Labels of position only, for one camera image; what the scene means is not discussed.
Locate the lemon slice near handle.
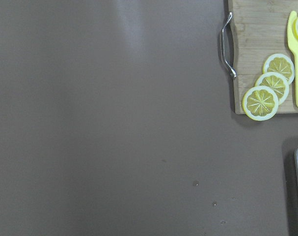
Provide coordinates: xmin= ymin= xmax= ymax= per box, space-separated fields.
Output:
xmin=242 ymin=86 xmax=279 ymax=121

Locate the wooden cutting board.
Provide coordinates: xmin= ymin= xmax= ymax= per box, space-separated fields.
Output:
xmin=219 ymin=0 xmax=298 ymax=114

